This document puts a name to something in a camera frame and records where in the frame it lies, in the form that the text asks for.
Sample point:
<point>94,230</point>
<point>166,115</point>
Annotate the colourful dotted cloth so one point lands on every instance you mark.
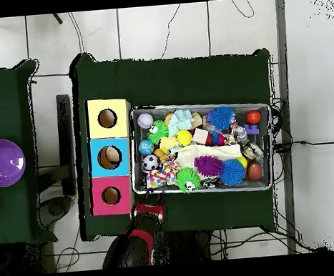
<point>161,177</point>

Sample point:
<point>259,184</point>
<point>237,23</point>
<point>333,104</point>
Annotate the green spiky ball white nub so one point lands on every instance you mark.
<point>186,178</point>

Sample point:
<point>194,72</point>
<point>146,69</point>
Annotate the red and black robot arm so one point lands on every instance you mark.
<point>135,246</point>

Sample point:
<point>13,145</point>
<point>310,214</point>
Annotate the wooden box with three holes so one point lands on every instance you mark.
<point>117,130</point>

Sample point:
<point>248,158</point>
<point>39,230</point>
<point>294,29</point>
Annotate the shallow mesh bin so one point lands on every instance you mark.
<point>265,179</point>

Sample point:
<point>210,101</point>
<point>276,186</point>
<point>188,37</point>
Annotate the black and white soccer ball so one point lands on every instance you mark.
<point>150,162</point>

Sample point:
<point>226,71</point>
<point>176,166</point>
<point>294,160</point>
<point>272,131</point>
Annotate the blue globe ball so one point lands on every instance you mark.
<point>146,147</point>

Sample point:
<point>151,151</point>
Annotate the purple spiky toy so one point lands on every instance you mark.
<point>208,166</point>

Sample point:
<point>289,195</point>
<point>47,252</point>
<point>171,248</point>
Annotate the yellow tennis ball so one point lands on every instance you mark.
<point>184,138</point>

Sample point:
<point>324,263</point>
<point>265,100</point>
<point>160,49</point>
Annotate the cream muslin cloth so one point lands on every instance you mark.
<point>208,152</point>

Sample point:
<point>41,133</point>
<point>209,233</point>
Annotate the green spiky ball with eyes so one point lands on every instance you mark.
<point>159,131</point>

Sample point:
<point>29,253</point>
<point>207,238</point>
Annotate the blue spiky ball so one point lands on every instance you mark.
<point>232,172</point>
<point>222,118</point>

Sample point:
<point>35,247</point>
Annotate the mint green cloth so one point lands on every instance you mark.
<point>181,121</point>

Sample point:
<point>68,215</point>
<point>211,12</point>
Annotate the black upright panel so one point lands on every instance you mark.
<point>66,143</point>

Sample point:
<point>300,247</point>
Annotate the dark green table cloth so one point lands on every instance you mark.
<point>179,79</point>

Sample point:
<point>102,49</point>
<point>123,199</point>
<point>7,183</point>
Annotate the purple plastic bowl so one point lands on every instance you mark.
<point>3,168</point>

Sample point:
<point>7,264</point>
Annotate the dark green side-table cloth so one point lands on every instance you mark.
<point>4,113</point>

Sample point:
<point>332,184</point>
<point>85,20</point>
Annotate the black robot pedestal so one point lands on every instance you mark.
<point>187,248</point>

